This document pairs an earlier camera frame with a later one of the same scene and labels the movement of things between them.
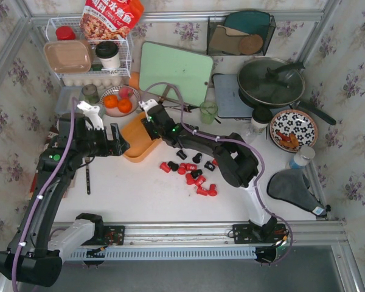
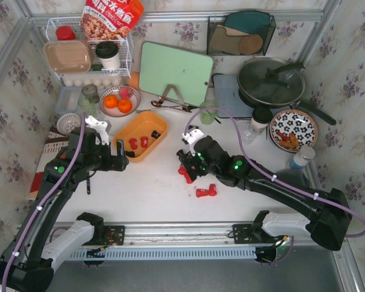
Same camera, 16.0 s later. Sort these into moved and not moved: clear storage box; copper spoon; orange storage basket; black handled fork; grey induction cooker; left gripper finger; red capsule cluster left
Moved: left gripper finger
Not moved: clear storage box; copper spoon; orange storage basket; black handled fork; grey induction cooker; red capsule cluster left
